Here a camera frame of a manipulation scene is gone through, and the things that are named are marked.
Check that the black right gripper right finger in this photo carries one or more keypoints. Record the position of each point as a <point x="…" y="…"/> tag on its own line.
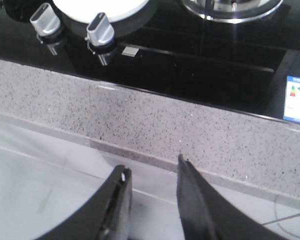
<point x="206" y="215"/>

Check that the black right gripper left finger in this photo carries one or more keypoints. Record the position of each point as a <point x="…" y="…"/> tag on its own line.
<point x="106" y="214"/>

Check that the white round plate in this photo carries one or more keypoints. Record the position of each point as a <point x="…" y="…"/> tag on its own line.
<point x="84" y="11"/>

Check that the blue energy label sticker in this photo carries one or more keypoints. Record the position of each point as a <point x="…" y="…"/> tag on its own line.
<point x="291" y="110"/>

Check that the black glass gas cooktop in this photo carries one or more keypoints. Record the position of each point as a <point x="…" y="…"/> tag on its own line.
<point x="164" y="49"/>

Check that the right silver stove knob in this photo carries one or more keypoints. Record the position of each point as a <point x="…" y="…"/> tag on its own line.
<point x="100" y="32"/>

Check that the silver stove knob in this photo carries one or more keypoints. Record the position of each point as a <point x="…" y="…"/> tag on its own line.
<point x="45" y="21"/>
<point x="100" y="32"/>

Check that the right black gas burner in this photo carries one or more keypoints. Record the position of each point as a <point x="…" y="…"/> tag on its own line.
<point x="231" y="11"/>

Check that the left silver stove knob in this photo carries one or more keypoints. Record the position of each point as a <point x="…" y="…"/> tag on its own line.
<point x="45" y="21"/>

